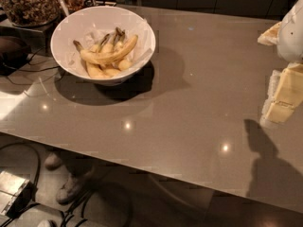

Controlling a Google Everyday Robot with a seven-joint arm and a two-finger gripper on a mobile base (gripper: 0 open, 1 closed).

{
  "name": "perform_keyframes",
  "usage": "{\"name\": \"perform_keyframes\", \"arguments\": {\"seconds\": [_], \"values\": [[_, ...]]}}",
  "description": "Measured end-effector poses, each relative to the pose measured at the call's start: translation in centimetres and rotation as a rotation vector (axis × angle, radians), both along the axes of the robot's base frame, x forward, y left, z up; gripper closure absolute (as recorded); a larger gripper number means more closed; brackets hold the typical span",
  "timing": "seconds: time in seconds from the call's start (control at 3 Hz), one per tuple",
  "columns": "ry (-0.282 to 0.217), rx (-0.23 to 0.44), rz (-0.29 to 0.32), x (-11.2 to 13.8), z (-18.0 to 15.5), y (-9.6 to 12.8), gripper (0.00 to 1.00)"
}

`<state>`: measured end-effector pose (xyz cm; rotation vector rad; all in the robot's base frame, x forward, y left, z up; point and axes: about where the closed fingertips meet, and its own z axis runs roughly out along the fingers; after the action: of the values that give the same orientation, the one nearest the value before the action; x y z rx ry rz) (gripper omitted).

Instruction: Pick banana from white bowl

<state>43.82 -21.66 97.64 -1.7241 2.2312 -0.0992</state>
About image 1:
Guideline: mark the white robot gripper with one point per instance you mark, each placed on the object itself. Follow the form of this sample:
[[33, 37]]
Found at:
[[292, 35]]

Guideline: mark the long yellow banana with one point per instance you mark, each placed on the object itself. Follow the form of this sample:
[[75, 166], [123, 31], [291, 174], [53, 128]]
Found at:
[[109, 57]]

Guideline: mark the yellow banana right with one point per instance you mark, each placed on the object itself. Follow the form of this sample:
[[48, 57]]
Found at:
[[123, 64]]

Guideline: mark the yellow banana middle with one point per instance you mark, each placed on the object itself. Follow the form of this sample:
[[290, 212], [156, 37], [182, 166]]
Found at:
[[107, 46]]

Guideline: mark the white ceramic bowl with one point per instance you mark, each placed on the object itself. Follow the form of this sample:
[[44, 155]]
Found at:
[[76, 25]]

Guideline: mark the yellow banana lower left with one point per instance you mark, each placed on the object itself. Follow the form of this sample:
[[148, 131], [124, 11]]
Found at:
[[95, 72]]

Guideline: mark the white paper bowl liner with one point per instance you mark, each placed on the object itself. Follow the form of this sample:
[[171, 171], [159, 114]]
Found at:
[[139, 55]]

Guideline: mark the white shoe lower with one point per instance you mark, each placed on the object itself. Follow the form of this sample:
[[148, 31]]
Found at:
[[74, 185]]

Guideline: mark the white shoe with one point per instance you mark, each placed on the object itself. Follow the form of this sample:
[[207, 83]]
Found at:
[[52, 161], [74, 185]]

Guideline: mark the white shoe upper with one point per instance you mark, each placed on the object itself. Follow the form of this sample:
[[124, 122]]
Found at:
[[52, 161]]

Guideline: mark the black round device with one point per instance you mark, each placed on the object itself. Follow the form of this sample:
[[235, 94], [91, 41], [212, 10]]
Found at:
[[13, 54]]

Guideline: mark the silver metal box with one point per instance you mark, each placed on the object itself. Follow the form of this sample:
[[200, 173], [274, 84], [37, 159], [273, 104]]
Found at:
[[15, 193]]

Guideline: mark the white spoon handle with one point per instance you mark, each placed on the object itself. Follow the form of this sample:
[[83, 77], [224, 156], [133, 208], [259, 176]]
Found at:
[[64, 8]]

